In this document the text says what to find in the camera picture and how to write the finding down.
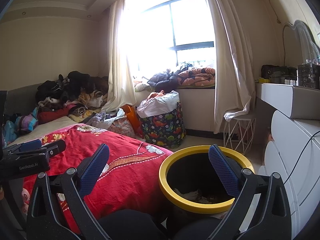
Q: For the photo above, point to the dinosaur print basket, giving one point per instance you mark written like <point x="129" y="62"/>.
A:
<point x="162" y="130"/>

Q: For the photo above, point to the beige blanket pink trim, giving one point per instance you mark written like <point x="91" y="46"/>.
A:
<point x="50" y="127"/>

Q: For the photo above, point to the white lavender cloth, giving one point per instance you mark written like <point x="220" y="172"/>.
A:
<point x="105" y="121"/>

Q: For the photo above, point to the large white plastic bag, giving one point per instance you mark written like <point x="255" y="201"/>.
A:
<point x="162" y="105"/>

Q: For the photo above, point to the wavy framed mirror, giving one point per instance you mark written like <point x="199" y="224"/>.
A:
<point x="305" y="45"/>

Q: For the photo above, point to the window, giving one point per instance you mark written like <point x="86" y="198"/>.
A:
<point x="190" y="22"/>

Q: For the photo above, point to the yellow rimmed black bin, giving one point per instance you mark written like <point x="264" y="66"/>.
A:
<point x="190" y="170"/>

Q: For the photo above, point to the cream orange garment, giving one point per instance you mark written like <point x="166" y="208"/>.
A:
<point x="91" y="100"/>

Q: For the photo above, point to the clear drawer organizer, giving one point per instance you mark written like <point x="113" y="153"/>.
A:
<point x="308" y="76"/>

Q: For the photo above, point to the floral fabric bag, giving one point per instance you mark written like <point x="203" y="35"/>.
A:
<point x="122" y="128"/>

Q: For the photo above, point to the cardboard box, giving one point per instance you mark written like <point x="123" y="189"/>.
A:
<point x="269" y="137"/>

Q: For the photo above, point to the brown patterned blanket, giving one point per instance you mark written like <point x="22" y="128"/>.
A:
<point x="80" y="112"/>

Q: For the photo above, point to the black bag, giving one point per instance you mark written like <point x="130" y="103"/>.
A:
<point x="275" y="73"/>

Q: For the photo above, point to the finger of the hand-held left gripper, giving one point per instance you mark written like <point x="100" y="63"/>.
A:
<point x="56" y="147"/>
<point x="28" y="146"/>

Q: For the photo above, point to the orange bag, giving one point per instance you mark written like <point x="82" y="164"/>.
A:
<point x="132" y="120"/>

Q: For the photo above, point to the grey headboard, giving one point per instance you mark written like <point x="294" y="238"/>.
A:
<point x="22" y="97"/>

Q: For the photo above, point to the cream curtain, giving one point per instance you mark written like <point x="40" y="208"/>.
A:
<point x="117" y="67"/>
<point x="230" y="67"/>

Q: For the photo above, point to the person's left hand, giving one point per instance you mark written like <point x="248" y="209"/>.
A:
<point x="25" y="195"/>

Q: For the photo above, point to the blue purple clothes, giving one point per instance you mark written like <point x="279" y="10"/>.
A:
<point x="25" y="125"/>

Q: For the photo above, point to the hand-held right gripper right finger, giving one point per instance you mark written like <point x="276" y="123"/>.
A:
<point x="223" y="170"/>

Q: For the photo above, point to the dark jacket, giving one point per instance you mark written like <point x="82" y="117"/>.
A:
<point x="162" y="78"/>

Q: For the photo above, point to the red floral blanket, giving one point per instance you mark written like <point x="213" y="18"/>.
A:
<point x="130" y="177"/>

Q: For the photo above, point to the small yellow box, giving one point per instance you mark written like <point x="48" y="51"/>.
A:
<point x="264" y="80"/>

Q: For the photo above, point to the orange patterned quilt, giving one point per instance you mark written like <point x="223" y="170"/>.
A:
<point x="200" y="77"/>

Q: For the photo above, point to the pale green cloth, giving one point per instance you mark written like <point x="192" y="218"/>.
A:
<point x="142" y="87"/>

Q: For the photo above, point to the pile of dark clothes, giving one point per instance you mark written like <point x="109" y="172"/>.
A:
<point x="75" y="82"/>

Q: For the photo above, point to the orange pink garment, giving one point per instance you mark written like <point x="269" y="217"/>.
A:
<point x="156" y="95"/>

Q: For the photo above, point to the red garment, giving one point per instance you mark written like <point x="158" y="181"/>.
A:
<point x="52" y="116"/>

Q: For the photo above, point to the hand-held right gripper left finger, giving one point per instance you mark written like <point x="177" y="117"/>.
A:
<point x="95" y="170"/>

